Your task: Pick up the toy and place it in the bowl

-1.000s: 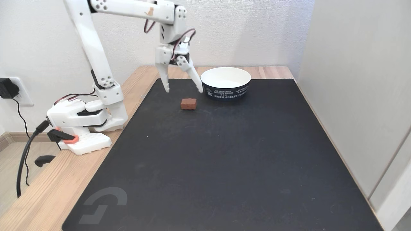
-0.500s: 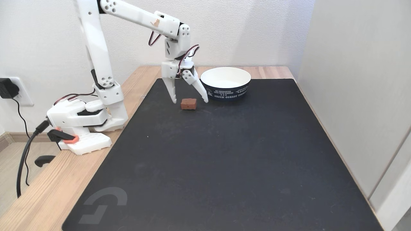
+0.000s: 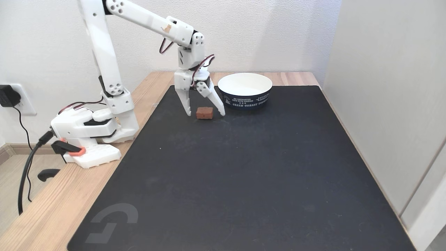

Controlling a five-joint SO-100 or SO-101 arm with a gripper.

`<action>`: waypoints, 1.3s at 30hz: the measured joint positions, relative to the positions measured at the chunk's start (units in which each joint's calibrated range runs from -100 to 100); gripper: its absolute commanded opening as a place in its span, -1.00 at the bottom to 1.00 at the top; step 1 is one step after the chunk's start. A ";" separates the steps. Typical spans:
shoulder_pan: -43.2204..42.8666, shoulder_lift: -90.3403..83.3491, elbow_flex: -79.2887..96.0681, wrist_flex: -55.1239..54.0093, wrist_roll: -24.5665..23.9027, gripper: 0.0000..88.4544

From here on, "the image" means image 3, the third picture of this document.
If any wooden baseboard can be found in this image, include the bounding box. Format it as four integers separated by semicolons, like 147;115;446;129
0;143;67;165

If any black power adapter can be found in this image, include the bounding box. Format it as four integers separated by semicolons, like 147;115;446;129
0;85;21;107

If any black and orange clamp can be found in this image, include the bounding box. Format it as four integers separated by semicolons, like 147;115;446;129
38;139;86;182

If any red black white base wire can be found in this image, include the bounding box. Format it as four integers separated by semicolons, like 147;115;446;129
57;98;107;115

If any black desk mat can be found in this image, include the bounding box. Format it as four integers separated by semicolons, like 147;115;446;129
67;85;417;251

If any red black white wrist wire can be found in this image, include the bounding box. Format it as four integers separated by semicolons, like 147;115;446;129
191;54;216;88

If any white cabinet panel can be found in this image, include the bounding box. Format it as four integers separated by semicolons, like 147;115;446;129
321;0;446;251

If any thin black adapter cable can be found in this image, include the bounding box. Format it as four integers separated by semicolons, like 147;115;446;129
12;106;33;203

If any white bowl with navy print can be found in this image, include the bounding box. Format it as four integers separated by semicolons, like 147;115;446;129
218;73;273;109

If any white wall outlet plate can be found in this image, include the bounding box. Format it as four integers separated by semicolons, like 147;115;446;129
10;83;37;116

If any small brown toy block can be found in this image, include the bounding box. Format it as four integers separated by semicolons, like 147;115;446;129
196;107;214;120

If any thick black cable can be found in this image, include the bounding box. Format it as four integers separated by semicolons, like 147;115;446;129
18;131;55;215

